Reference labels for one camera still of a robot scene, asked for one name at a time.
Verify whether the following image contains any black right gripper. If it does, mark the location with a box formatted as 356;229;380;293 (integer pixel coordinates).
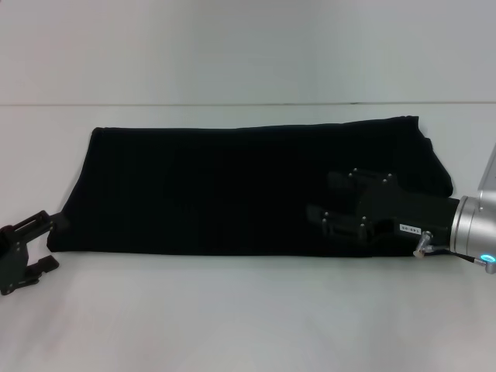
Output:
306;167;462;247

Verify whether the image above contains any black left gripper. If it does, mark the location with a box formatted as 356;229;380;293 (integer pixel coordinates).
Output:
0;209;70;297

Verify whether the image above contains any black shirt with FREE print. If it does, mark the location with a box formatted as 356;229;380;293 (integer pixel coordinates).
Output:
46;115;455;258

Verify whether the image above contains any right arm cable with plug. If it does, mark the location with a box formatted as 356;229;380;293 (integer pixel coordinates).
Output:
412;230;496;267

